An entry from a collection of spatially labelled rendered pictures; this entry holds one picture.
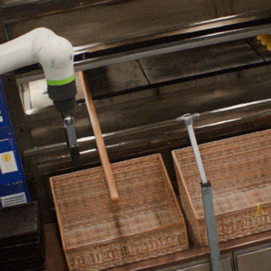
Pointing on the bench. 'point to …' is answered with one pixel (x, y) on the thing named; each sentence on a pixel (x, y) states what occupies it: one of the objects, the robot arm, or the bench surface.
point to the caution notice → (8, 162)
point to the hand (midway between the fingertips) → (74, 153)
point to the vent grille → (13, 199)
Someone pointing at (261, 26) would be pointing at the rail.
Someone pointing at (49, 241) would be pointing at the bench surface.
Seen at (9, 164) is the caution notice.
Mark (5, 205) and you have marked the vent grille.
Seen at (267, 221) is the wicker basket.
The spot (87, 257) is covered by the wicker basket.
